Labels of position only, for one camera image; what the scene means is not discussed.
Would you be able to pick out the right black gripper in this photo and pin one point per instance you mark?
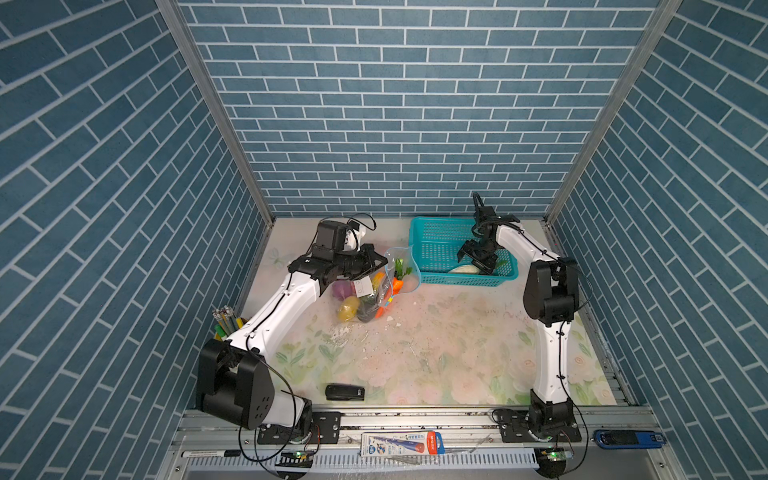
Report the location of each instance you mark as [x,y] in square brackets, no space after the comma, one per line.
[484,267]

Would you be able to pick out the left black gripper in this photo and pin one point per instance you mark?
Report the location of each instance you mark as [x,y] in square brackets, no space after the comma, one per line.
[366,252]

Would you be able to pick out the purple toy onion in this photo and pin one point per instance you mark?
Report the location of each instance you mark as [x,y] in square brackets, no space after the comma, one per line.
[343,289]

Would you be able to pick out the clear zip top bag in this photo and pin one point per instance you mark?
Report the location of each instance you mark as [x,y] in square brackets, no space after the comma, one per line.
[370,297]

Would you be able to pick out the teal plastic basket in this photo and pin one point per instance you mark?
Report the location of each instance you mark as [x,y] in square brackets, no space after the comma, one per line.
[435,243]

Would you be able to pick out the yellow toy potato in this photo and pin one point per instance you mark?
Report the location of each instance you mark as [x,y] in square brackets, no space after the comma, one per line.
[348,309]

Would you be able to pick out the orange toy carrot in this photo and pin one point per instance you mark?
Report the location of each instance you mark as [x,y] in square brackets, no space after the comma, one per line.
[401,271]

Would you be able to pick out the white toy garlic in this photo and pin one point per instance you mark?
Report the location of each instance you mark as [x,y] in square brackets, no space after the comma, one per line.
[468,269]

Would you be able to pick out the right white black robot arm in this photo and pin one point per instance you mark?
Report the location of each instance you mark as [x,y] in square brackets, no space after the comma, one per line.
[551,298]

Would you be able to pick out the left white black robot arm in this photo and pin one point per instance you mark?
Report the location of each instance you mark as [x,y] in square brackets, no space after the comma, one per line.
[235,375]

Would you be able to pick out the black rectangular device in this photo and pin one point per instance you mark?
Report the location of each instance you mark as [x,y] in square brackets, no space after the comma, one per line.
[344,392]

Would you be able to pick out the yellow pen cup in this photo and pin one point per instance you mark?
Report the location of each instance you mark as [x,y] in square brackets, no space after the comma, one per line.
[226,322]

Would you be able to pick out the toothbrush blister package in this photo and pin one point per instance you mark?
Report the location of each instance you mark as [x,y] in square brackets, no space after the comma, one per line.
[404,443]

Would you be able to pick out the blue black tool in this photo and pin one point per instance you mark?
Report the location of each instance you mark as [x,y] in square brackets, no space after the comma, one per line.
[629,439]

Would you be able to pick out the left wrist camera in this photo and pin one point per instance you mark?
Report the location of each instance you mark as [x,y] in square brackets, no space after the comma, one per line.
[337,236]

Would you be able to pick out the aluminium mounting rail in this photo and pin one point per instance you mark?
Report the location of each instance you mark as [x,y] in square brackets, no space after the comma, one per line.
[478,442]

